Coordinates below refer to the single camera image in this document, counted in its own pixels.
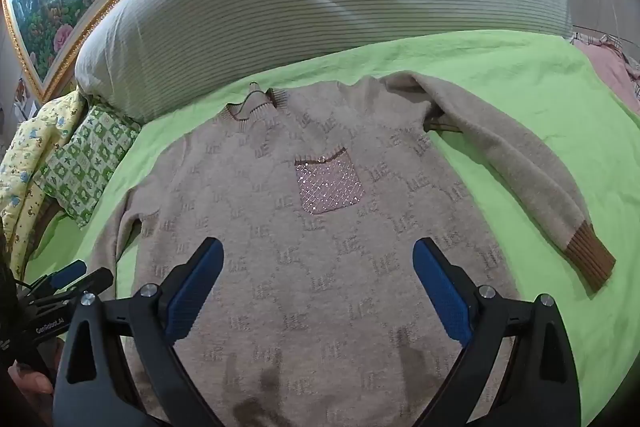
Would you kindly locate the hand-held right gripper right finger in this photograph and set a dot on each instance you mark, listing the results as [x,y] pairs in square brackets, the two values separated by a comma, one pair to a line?
[441,287]

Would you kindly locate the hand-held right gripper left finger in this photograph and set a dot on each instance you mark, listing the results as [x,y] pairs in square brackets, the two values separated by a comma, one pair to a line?
[196,283]

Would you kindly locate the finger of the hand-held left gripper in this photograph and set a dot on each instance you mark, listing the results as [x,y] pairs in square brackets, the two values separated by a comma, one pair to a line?
[95,282]
[69,272]

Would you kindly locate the beige knitted sweater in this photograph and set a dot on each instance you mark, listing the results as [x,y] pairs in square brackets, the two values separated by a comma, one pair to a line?
[300,257]

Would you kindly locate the person's left hand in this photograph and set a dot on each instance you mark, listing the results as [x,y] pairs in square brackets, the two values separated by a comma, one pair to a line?
[30,379]

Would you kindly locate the green checked pillow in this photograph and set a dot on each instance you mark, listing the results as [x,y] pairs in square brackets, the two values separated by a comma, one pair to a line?
[85,157]

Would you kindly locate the yellow patterned quilt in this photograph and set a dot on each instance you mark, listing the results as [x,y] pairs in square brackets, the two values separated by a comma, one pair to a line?
[30,157]

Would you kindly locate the green bed sheet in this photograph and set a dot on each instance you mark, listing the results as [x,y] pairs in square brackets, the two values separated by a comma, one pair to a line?
[525,107]

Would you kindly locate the pink cloth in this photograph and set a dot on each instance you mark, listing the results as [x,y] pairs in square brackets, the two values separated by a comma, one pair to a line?
[612,67]

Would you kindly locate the plaid cloth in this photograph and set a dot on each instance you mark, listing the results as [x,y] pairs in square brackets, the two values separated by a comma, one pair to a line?
[595,38]

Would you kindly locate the grey striped pillow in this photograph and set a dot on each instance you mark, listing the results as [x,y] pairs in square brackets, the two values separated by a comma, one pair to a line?
[325,2]

